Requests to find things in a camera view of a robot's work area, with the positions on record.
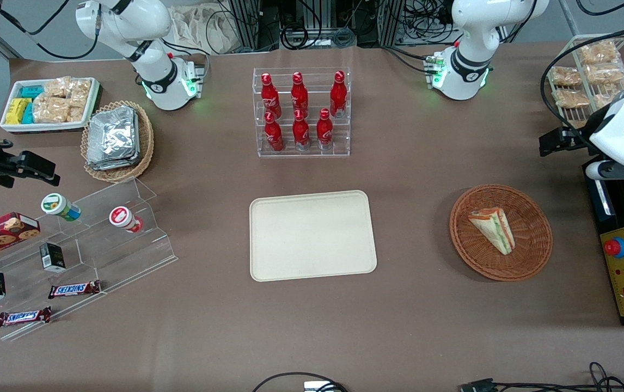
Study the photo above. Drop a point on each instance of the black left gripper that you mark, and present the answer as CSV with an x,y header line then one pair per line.
x,y
577,134

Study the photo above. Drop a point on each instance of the triangular sandwich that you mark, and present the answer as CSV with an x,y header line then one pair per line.
x,y
494,228

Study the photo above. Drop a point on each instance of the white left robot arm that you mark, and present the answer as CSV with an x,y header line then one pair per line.
x,y
467,32

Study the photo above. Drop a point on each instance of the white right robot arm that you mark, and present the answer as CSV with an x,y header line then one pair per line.
x,y
127,24

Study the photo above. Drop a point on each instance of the white rectangular snack tray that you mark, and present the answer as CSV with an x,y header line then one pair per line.
x,y
45,128

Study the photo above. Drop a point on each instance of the brown round wicker basket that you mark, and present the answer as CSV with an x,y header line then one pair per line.
x,y
532,245

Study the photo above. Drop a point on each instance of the light oval wicker basket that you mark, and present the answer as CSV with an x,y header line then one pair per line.
x,y
146,141

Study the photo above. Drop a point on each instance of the cream plastic tray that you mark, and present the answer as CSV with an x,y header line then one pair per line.
x,y
312,234

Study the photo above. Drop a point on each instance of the green lid yogurt cup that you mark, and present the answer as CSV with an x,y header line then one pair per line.
x,y
59,206

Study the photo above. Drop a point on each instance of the clear bag fried snack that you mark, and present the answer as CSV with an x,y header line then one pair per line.
x,y
565,76
570,98
614,90
599,53
605,73

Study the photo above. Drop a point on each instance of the teal snack pack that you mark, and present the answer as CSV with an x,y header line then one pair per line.
x,y
28,114
31,91

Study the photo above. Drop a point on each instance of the clear bag of crackers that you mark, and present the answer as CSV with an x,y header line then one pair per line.
x,y
57,87
80,92
50,110

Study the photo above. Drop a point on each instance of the yellow snack pack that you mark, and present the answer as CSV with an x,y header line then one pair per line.
x,y
16,110

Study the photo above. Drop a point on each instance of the silver foil pack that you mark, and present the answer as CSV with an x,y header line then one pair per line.
x,y
113,136

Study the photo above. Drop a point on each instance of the red lid yogurt cup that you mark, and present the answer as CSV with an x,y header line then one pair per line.
x,y
122,218

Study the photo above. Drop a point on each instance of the clear acrylic stepped shelf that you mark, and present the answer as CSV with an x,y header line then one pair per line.
x,y
121,256

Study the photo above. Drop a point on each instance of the red emergency stop button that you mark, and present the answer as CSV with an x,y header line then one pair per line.
x,y
615,247

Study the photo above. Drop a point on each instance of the snickers chocolate bar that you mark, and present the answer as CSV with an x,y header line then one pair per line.
x,y
22,317
74,289

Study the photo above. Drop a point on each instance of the beige cloth bag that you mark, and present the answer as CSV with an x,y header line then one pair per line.
x,y
203,30

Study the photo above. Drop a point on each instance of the red cola bottle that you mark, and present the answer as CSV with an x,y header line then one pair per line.
x,y
338,95
301,133
299,95
270,97
274,135
324,132

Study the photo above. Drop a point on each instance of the clear acrylic bottle rack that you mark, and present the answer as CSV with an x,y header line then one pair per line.
x,y
312,153

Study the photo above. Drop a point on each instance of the aluminium frame post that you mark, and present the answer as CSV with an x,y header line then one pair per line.
x,y
244,22
391,22

